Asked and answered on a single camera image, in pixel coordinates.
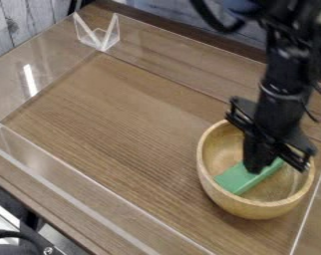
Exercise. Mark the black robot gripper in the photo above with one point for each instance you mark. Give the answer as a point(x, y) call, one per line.
point(270, 123)

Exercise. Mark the light wooden bowl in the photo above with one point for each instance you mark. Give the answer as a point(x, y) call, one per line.
point(274, 197)

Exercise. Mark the green rectangular block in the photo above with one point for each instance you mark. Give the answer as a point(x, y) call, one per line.
point(236, 179)

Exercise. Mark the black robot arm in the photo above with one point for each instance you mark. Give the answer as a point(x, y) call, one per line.
point(289, 88)

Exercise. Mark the clear acrylic enclosure wall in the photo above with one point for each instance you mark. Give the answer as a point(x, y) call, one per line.
point(99, 131)

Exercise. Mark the clear acrylic corner bracket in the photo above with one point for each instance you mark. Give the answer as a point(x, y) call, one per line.
point(97, 38)

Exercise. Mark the black metal table bracket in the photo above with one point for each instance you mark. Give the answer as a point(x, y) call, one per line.
point(36, 245)

